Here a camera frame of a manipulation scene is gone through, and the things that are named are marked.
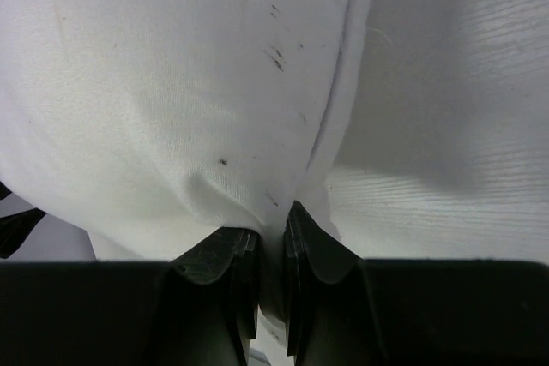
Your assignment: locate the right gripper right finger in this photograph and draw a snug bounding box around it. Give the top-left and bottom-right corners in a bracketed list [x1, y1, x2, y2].
[284, 201, 365, 357]

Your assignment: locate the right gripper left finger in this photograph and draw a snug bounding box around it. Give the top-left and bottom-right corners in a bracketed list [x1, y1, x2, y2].
[171, 227, 260, 340]

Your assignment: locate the white pillow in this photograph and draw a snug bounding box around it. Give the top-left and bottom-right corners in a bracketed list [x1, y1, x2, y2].
[1, 0, 371, 328]

